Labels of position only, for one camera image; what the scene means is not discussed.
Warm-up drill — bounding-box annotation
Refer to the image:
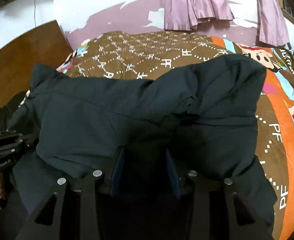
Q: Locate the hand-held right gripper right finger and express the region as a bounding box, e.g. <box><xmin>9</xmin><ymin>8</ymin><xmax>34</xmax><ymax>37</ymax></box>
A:
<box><xmin>165</xmin><ymin>150</ymin><xmax>274</xmax><ymax>240</ymax></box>

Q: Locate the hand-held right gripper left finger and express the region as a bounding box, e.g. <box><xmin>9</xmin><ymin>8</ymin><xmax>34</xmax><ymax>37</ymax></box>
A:
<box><xmin>15</xmin><ymin>147</ymin><xmax>126</xmax><ymax>240</ymax></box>

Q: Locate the black zip jacket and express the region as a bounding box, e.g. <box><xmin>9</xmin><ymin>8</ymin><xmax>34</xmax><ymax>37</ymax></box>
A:
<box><xmin>7</xmin><ymin>54</ymin><xmax>278</xmax><ymax>230</ymax></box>

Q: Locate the dark grey padded coat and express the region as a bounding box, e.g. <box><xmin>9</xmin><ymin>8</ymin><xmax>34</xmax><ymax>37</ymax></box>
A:
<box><xmin>0</xmin><ymin>92</ymin><xmax>29</xmax><ymax>135</ymax></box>

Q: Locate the wooden headboard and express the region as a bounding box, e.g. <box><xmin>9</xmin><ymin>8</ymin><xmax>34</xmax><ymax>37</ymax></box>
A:
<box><xmin>0</xmin><ymin>20</ymin><xmax>73</xmax><ymax>110</ymax></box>

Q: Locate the printed cartoon blanket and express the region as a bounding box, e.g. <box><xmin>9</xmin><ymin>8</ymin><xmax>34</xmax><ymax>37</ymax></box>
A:
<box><xmin>57</xmin><ymin>30</ymin><xmax>294</xmax><ymax>240</ymax></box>

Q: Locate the wide pink curtain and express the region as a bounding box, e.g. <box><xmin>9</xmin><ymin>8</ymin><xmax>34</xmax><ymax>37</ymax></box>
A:
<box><xmin>164</xmin><ymin>0</ymin><xmax>235</xmax><ymax>31</ymax></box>

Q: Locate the narrow pink curtain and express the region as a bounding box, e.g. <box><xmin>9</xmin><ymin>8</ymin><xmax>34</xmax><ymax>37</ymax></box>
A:
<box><xmin>256</xmin><ymin>0</ymin><xmax>290</xmax><ymax>47</ymax></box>

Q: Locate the thin black wall cable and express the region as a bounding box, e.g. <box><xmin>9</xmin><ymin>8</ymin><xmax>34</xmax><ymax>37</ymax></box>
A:
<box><xmin>34</xmin><ymin>0</ymin><xmax>38</xmax><ymax>46</ymax></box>

